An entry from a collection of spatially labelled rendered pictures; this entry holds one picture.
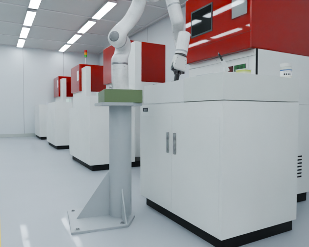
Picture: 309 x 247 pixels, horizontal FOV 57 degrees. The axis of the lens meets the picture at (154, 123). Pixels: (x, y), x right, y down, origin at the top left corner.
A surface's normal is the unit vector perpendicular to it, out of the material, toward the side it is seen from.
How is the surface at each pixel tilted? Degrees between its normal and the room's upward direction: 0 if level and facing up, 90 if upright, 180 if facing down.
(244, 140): 90
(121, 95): 90
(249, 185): 90
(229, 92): 90
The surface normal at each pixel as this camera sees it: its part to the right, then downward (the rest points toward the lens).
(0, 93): 0.48, 0.04
